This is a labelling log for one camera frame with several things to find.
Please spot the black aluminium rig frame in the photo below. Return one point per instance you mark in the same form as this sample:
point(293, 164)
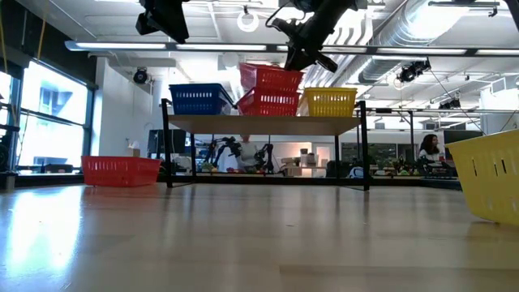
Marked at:
point(263, 181)

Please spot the large window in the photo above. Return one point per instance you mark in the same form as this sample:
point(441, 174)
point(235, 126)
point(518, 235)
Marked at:
point(52, 121)

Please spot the silver ventilation duct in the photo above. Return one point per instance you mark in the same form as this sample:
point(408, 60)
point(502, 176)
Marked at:
point(417, 24)

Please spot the yellow plastic basket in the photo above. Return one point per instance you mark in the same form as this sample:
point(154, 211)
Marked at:
point(486, 182)
point(330, 103)

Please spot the red plastic basket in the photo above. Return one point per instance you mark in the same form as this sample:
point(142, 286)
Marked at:
point(121, 171)
point(267, 105)
point(267, 77)

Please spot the black background robot arm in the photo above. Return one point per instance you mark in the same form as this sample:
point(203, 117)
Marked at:
point(225, 150)
point(265, 156)

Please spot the black background frame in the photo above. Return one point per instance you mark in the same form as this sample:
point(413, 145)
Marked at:
point(411, 134)

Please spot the person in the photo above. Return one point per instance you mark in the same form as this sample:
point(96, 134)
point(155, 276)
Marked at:
point(429, 146)
point(248, 156)

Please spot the cardboard tissue box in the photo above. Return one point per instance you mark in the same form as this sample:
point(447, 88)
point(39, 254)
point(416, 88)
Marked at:
point(134, 151)

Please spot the black equipment stand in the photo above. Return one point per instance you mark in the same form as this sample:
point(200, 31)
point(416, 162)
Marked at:
point(6, 156)

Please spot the black ceiling spotlight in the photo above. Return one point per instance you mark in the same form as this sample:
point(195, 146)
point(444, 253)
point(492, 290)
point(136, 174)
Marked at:
point(450, 103)
point(413, 71)
point(140, 76)

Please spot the blue plastic basket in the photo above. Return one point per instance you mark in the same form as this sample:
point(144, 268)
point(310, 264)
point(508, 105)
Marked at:
point(198, 101)

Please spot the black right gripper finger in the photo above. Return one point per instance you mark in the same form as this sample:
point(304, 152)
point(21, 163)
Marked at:
point(305, 61)
point(291, 58)

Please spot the long linear ceiling light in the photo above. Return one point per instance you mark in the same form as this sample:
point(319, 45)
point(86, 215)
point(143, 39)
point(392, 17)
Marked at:
point(121, 45)

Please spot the wooden shelf with black legs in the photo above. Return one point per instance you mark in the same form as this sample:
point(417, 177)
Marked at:
point(263, 125)

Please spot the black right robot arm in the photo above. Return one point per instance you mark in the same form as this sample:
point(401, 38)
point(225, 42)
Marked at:
point(332, 6)

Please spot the black computer monitor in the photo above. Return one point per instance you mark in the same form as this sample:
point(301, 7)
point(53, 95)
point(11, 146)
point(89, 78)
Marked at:
point(462, 136)
point(166, 142)

